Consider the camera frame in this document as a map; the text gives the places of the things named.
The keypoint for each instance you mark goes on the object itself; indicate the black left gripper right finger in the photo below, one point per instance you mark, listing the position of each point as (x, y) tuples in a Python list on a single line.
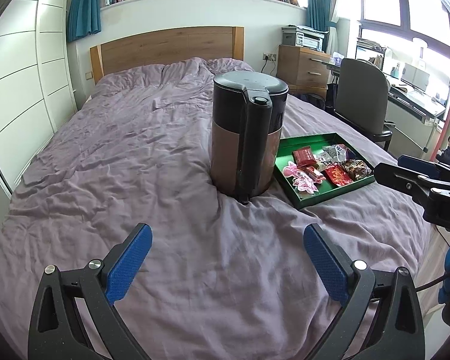
[(397, 329)]

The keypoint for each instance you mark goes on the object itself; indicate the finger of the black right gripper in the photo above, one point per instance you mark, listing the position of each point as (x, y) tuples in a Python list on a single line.
[(403, 180), (435, 171)]

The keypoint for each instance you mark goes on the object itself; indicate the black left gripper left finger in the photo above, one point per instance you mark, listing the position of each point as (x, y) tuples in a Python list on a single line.
[(57, 331)]

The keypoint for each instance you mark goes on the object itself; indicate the brown chocolate snack packet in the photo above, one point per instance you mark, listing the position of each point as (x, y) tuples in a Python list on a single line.
[(356, 169)]

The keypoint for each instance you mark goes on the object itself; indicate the red spicy strip snack packet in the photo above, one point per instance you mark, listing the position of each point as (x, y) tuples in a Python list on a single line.
[(337, 175)]

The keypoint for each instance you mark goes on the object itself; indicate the silver blue cookie packet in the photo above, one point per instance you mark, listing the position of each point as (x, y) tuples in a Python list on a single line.
[(338, 153)]

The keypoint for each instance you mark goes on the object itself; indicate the small red hawthorn snack packet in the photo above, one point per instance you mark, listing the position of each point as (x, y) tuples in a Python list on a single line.
[(314, 174)]

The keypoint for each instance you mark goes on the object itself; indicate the pink My Melody snack bag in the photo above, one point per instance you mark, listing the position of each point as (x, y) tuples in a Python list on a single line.
[(300, 180)]

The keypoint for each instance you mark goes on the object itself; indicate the dark red snack packet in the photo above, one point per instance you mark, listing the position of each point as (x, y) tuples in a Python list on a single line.
[(304, 157)]

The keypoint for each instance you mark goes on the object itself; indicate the person in dark jacket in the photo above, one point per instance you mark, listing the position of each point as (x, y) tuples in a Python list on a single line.
[(443, 156)]

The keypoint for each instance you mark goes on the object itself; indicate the white desk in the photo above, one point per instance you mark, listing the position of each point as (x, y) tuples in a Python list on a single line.
[(413, 101)]

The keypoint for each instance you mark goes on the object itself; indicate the grey office chair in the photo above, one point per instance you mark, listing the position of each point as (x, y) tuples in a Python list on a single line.
[(360, 99)]

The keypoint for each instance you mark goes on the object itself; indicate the green tray box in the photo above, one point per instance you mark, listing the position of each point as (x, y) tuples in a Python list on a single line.
[(327, 190)]

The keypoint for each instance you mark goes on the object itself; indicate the wooden drawer nightstand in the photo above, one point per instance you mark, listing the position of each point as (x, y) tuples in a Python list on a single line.
[(303, 69)]

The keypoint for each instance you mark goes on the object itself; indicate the purple bed duvet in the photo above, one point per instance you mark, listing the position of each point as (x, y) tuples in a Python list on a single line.
[(222, 280)]

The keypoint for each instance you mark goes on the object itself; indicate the white printer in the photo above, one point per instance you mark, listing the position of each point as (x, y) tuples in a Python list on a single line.
[(303, 36)]

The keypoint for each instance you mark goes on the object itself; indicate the black and bronze trash bin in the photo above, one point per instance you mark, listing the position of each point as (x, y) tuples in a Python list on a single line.
[(247, 119)]

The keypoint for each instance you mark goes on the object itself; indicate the teal curtain right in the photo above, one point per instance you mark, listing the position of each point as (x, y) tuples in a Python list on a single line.
[(318, 0)]

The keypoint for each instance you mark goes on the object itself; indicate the teal curtain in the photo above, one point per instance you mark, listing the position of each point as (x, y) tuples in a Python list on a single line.
[(318, 0), (84, 19)]

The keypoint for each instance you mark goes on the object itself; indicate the white sliding wardrobe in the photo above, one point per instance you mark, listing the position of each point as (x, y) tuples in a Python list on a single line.
[(36, 95)]

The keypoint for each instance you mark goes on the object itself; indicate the teal curtain left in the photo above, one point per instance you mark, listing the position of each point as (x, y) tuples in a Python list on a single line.
[(84, 19)]

